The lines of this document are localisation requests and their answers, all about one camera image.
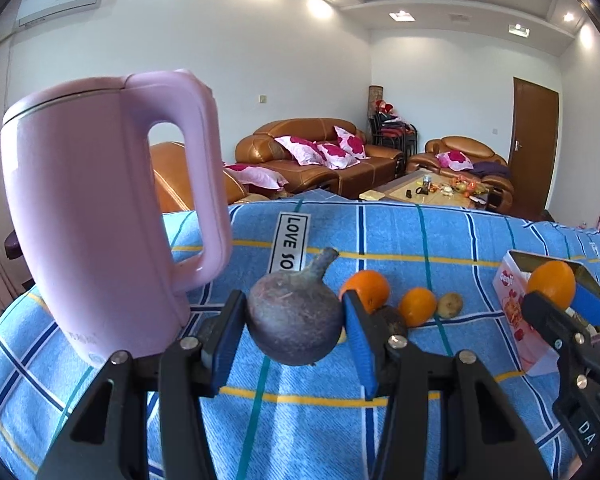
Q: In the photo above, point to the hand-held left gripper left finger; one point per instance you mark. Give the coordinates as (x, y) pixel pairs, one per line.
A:
(227, 345)

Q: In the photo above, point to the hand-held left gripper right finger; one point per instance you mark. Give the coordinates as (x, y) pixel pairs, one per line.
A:
(360, 345)

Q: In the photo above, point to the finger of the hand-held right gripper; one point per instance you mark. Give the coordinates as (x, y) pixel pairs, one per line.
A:
(592, 300)
(545, 317)

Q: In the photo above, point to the orange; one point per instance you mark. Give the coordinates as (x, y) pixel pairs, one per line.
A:
(552, 280)
(365, 290)
(417, 306)

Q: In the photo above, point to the dark brown round fruit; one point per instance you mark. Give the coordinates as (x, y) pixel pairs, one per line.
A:
(392, 320)

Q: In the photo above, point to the purple beetroot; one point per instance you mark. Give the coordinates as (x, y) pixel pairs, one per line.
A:
(292, 320)

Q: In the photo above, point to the brown kiwi fruit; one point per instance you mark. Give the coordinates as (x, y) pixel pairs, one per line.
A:
(450, 305)

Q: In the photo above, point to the blue plaid blanket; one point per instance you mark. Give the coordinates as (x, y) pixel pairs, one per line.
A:
(430, 410)

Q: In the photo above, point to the assorted snack pile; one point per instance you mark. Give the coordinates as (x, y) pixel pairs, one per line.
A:
(460, 185)

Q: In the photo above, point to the purple cloth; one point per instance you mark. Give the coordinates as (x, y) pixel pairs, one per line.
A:
(490, 167)

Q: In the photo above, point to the brown wooden door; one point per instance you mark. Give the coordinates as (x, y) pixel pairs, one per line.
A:
(532, 150)

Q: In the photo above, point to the wooden coffee table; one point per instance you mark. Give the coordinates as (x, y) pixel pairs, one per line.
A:
(405, 185)

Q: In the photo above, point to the white pink flower pillow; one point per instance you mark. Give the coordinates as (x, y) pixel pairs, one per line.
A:
(337, 155)
(455, 160)
(295, 150)
(350, 141)

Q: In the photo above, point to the orange leather armchair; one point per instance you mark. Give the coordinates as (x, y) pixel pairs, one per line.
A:
(170, 170)

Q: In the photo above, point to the brown leather armchair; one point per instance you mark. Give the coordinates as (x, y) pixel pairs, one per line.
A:
(450, 144)

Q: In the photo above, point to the pink electric kettle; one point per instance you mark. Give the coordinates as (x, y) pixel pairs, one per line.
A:
(80, 210)

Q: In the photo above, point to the stacked black chairs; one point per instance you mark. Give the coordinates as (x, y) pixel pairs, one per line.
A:
(392, 135)

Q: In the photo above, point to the brown leather three-seat sofa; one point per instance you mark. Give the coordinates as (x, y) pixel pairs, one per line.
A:
(300, 127)

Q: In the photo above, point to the red plush toy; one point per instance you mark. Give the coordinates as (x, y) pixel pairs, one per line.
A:
(384, 107)

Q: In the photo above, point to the square ceiling light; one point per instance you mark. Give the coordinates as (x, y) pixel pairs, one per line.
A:
(519, 29)
(400, 15)

